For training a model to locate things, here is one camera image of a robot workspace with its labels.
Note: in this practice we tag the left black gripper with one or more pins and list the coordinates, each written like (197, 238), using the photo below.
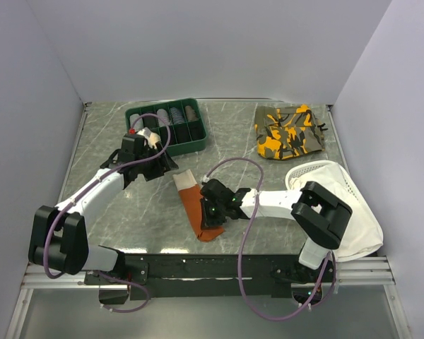
(162, 164)

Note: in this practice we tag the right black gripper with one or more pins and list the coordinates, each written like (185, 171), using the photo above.
(208, 220)

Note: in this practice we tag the orange underwear beige waistband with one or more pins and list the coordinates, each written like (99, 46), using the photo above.
(189, 193)

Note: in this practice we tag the green divided organizer tray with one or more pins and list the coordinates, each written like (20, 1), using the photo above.
(189, 137)

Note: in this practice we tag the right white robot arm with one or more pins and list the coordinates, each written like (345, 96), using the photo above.
(322, 216)

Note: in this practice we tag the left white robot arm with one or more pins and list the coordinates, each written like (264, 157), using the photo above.
(59, 239)

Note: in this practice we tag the beige rolled underwear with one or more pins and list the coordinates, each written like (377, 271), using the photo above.
(152, 137)

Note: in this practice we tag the dark grey rolled sock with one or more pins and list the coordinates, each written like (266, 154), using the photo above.
(150, 122)

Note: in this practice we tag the grey striped rolled sock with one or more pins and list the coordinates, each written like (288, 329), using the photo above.
(135, 122)

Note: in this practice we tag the blue striped rolled sock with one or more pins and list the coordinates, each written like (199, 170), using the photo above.
(177, 116)

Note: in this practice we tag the white grey rolled sock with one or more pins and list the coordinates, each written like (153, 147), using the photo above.
(164, 117)

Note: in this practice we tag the brown rolled sock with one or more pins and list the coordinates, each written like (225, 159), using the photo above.
(190, 113)

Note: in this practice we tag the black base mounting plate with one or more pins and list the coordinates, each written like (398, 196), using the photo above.
(213, 275)

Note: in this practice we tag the camouflage orange shorts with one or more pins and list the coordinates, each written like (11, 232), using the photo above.
(287, 132)

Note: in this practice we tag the white laundry basket with cloth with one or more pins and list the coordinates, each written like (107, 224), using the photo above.
(363, 235)

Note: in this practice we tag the aluminium rail frame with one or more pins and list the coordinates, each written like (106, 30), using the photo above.
(361, 272)

